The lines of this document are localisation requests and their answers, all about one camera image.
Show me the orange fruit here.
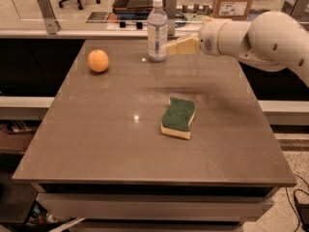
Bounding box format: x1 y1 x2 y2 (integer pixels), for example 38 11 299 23
88 49 109 73

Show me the left metal glass bracket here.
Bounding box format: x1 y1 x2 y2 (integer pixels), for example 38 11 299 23
37 0 60 35

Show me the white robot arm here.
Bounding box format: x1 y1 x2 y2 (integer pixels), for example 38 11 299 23
164 11 309 86

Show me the right metal glass bracket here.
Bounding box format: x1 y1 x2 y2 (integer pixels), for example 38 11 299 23
282 0 309 23

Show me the black power adapter with cable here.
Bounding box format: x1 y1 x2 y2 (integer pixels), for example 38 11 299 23
285 188 309 232

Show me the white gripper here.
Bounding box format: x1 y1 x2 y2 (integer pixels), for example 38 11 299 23
166 17 231 56

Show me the clear blue-label plastic bottle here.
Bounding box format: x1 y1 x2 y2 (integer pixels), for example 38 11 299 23
147 0 168 62

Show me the green and yellow sponge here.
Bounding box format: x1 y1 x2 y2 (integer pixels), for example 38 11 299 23
161 98 196 140

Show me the cardboard box with label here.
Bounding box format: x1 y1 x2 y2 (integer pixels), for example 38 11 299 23
212 0 253 20

